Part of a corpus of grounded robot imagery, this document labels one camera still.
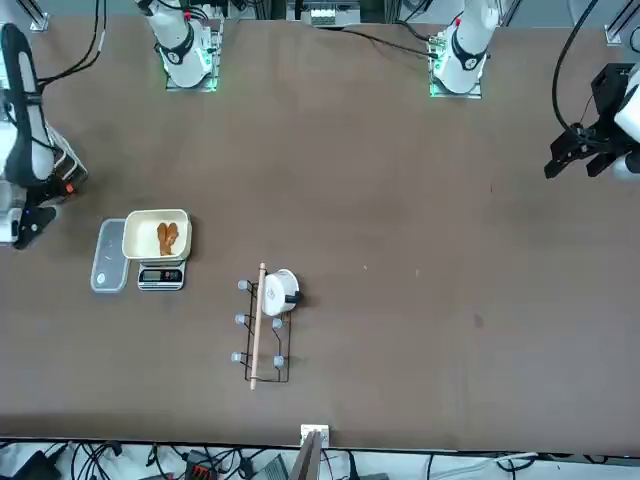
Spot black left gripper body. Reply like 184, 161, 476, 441
582, 63, 640, 149

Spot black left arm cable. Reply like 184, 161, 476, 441
552, 0, 601, 132

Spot grey power adapter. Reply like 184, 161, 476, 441
259, 452, 291, 480

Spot black table cable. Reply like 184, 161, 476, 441
319, 24, 441, 60

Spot white mug black handle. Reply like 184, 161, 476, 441
260, 268, 305, 318

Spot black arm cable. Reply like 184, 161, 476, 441
552, 0, 601, 132
34, 0, 109, 101

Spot white digital kitchen scale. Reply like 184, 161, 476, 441
136, 257, 187, 291

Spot black power adapter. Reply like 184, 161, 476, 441
9, 449, 64, 480

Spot brown stand pole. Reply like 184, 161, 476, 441
289, 429, 324, 480

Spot black wire cup rack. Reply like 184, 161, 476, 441
230, 261, 294, 392

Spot black device red buttons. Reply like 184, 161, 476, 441
184, 449, 221, 480

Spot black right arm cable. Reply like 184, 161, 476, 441
34, 0, 109, 101

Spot white table edge bracket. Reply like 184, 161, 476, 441
299, 423, 331, 447

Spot translucent container lid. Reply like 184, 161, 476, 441
89, 218, 129, 295

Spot brown toy bread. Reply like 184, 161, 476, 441
156, 221, 180, 256

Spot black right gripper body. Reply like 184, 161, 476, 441
24, 183, 69, 209

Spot cream plastic tray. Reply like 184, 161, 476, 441
121, 208, 194, 261

